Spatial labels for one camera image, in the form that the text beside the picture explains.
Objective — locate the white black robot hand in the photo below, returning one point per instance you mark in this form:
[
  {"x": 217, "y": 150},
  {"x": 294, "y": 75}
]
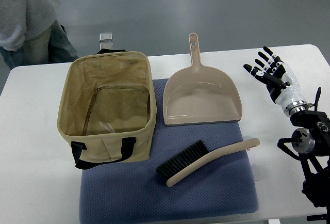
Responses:
[{"x": 280, "y": 82}]

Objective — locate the pink hand broom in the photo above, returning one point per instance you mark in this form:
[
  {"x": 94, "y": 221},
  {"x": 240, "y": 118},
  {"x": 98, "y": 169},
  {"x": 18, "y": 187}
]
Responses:
[{"x": 196, "y": 156}]

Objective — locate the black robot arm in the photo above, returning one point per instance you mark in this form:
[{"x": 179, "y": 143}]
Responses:
[{"x": 308, "y": 142}]

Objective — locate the yellow fabric bag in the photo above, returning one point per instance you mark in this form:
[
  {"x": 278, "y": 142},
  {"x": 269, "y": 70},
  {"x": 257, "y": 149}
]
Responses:
[{"x": 107, "y": 112}]

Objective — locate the pink dustpan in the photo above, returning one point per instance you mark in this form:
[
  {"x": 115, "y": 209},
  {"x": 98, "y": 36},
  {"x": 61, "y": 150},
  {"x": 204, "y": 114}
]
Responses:
[{"x": 200, "y": 94}]

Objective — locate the black table control panel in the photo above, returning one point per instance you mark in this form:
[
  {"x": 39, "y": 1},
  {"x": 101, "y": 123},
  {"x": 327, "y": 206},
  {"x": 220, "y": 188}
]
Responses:
[{"x": 322, "y": 217}]

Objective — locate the clear plastic floor piece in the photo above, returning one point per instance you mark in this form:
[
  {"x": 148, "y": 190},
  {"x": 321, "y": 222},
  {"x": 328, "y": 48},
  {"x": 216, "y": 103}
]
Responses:
[{"x": 105, "y": 40}]

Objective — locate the person in grey sweater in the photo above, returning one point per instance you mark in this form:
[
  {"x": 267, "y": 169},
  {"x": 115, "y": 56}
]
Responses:
[{"x": 31, "y": 34}]

